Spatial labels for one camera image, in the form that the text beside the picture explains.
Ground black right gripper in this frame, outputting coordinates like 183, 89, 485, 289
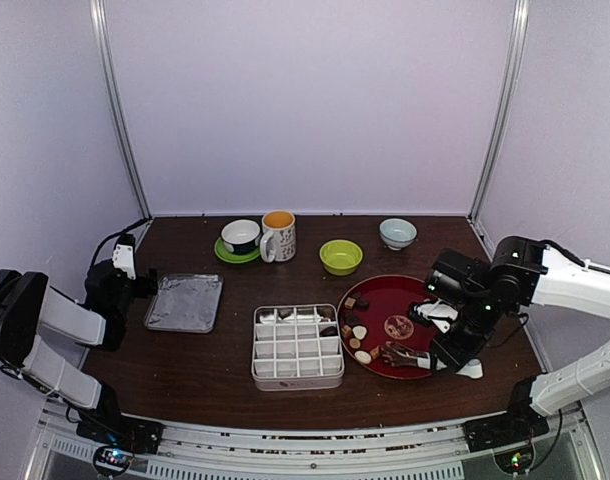
429, 290, 504, 376

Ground white metal tongs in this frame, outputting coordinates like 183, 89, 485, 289
380, 300, 483, 379

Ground bunny print tin lid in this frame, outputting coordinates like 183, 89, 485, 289
144, 274, 224, 334

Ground silver divided tin box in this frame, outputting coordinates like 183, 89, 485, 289
250, 303, 345, 392

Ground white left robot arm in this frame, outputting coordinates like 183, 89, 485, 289
0, 233, 157, 444

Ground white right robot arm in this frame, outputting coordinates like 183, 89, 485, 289
409, 236, 610, 442

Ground dark chocolate piece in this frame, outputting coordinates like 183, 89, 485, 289
345, 312, 361, 325

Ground dark round chocolate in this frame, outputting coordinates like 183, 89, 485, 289
320, 326, 338, 337

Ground dark cup chocolate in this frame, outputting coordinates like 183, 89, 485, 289
277, 308, 294, 320

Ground red round tray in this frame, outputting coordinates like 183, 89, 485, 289
337, 275, 438, 380

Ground green saucer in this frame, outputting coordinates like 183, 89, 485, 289
213, 236, 262, 264

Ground pale blue ceramic bowl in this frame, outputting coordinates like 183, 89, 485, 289
379, 218, 417, 251

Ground dark white-lined cup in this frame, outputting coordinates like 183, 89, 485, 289
220, 219, 261, 255

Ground lime green bowl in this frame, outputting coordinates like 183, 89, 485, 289
319, 239, 363, 276

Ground white patterned mug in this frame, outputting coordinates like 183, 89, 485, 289
259, 211, 296, 263

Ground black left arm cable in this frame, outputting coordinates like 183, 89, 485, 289
90, 219, 151, 274

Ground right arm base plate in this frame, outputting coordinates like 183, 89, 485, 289
463, 412, 549, 452

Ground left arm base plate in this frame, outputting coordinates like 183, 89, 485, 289
76, 410, 164, 454

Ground aluminium front rail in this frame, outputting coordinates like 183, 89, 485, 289
19, 402, 607, 479

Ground left aluminium frame post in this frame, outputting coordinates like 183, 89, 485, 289
89, 0, 151, 219

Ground aluminium frame post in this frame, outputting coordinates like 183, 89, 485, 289
468, 0, 530, 225
89, 0, 151, 219

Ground right aluminium frame post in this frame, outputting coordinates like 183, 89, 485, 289
468, 0, 530, 225

